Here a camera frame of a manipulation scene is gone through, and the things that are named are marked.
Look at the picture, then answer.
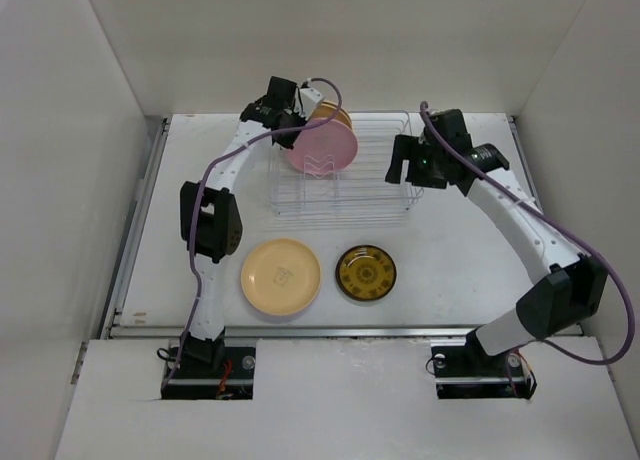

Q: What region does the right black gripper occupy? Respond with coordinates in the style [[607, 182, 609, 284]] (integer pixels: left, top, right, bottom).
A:
[[386, 133, 448, 189]]

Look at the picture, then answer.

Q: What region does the orange plastic plate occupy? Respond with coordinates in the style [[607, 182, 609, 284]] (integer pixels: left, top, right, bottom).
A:
[[240, 238, 322, 317], [309, 101, 353, 130]]

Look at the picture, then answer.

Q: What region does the pink plastic plate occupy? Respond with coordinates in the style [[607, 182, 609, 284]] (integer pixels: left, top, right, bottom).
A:
[[285, 120, 359, 176]]

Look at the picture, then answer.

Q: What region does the yellow brown patterned dish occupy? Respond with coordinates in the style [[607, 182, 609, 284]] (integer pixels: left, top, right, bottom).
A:
[[334, 244, 398, 303]]

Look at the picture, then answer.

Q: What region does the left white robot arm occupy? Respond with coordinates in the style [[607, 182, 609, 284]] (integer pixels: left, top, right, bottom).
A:
[[178, 76, 324, 377]]

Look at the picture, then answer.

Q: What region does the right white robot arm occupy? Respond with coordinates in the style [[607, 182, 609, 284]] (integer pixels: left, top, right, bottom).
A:
[[385, 109, 607, 374]]

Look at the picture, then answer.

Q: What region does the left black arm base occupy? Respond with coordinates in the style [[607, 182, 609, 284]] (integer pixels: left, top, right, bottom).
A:
[[156, 338, 256, 401]]

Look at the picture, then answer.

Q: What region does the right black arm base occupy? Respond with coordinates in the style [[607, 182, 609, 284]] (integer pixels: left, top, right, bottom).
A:
[[425, 344, 538, 401]]

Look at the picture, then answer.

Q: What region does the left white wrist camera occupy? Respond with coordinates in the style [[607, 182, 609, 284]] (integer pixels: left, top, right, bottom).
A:
[[294, 86, 324, 120]]

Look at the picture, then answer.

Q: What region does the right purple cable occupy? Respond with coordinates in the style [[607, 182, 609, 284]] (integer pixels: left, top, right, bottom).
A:
[[418, 100, 634, 400]]

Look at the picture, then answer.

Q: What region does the purple cable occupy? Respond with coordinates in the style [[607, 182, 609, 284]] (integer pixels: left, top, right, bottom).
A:
[[160, 77, 344, 396], [418, 100, 634, 400]]

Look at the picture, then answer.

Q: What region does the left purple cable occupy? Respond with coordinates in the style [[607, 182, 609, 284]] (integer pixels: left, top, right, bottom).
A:
[[160, 77, 344, 396]]

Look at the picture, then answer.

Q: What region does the white wire dish rack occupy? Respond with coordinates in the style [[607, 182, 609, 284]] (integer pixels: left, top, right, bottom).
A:
[[268, 110, 422, 224]]

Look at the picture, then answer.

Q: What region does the metal table edge rail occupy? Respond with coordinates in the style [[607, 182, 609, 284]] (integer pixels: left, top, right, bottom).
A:
[[103, 326, 472, 339]]

